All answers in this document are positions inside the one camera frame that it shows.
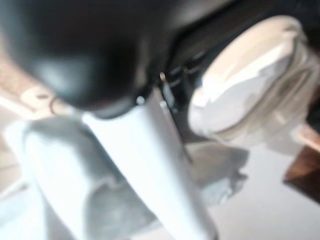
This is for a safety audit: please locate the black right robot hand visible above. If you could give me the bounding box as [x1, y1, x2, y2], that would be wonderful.
[0, 0, 226, 240]

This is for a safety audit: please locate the light grey garment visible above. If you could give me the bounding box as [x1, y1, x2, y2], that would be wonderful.
[4, 116, 251, 240]

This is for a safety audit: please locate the round washing machine door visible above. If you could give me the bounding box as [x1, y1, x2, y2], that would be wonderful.
[172, 0, 320, 151]

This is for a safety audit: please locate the dark brown stand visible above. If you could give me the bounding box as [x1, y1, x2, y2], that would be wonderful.
[282, 124, 320, 201]

